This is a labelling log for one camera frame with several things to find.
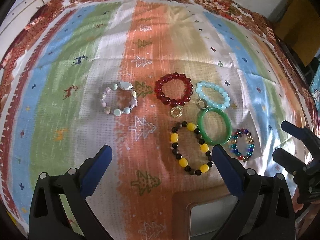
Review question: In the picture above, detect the silver metal tin box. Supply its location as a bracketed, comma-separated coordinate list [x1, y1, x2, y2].
[172, 185, 238, 239]

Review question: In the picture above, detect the multicolour glass bead bracelet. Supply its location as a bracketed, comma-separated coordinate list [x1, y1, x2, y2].
[228, 128, 256, 162]

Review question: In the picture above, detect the green jade bangle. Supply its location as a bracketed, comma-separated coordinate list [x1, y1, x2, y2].
[197, 107, 232, 146]

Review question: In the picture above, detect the light blue bead bracelet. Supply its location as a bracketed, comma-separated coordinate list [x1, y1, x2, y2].
[194, 80, 231, 111]

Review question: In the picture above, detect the yellow and black bead bracelet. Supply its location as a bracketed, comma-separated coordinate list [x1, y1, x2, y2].
[170, 121, 214, 176]

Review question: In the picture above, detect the dark red bead bracelet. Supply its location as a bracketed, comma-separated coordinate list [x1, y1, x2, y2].
[153, 71, 194, 107]

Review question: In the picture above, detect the pastel mixed bead bracelet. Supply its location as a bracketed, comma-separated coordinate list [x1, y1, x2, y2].
[100, 81, 139, 117]

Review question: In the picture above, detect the right hand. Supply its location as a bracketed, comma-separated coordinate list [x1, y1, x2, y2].
[292, 187, 304, 213]

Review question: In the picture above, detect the striped colourful mat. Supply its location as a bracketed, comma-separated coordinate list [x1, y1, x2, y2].
[1, 0, 313, 239]

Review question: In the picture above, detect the floral brown bedsheet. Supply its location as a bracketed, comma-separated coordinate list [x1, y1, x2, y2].
[1, 0, 319, 134]

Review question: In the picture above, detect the white headboard cabinet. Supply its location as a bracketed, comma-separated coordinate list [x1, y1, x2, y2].
[1, 0, 49, 59]

